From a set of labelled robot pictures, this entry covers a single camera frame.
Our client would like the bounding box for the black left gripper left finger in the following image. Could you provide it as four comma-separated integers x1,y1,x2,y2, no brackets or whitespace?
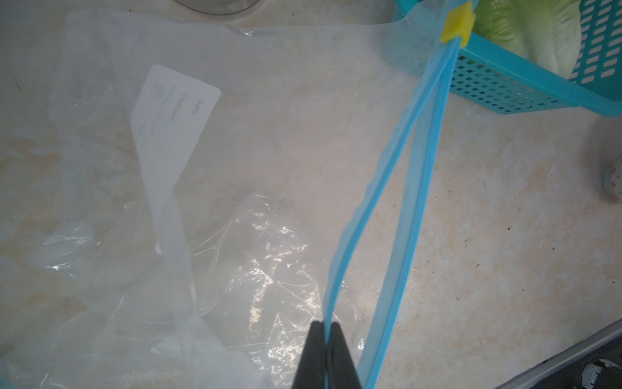
292,321,327,389

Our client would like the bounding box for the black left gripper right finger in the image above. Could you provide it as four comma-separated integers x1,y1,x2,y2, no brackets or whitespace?
327,323,362,389

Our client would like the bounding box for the clear zipper bag blue seal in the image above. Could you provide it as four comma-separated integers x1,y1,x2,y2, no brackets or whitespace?
1,1,458,388

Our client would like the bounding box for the chinese cabbage front pale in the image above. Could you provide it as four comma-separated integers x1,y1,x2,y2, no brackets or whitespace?
474,0,582,79

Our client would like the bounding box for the teal plastic basket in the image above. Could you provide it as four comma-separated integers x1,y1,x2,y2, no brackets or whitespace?
392,0,622,118

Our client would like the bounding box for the silver metal cup stand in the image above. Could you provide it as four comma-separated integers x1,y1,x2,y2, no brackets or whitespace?
177,0,259,16

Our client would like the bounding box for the aluminium rail frame front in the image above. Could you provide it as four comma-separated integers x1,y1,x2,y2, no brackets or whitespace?
501,320,621,388

